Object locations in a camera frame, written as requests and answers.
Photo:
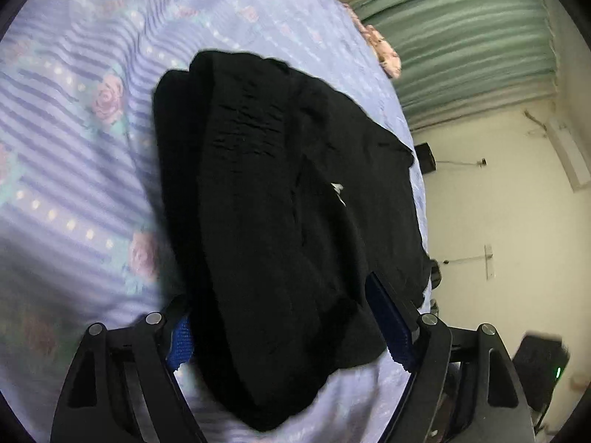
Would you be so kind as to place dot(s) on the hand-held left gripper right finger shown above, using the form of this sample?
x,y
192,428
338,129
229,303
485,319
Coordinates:
x,y
392,318

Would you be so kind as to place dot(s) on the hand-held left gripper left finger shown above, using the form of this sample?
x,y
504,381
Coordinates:
x,y
182,341

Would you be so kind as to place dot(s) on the black pants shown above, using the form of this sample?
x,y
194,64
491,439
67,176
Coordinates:
x,y
277,240

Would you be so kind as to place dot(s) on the black air purifier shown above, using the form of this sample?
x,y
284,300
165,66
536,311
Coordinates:
x,y
425,158

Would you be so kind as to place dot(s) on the blue striped floral bed sheet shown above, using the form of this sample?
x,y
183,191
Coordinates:
x,y
69,170

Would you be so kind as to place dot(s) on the white air conditioner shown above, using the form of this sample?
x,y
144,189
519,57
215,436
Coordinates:
x,y
570,152

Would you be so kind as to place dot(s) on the pink patterned garment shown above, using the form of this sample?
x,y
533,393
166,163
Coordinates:
x,y
383,50

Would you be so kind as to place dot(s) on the green curtain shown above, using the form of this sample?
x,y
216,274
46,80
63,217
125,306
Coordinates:
x,y
461,55

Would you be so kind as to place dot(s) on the white wall switch plate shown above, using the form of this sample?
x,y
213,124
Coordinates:
x,y
488,260

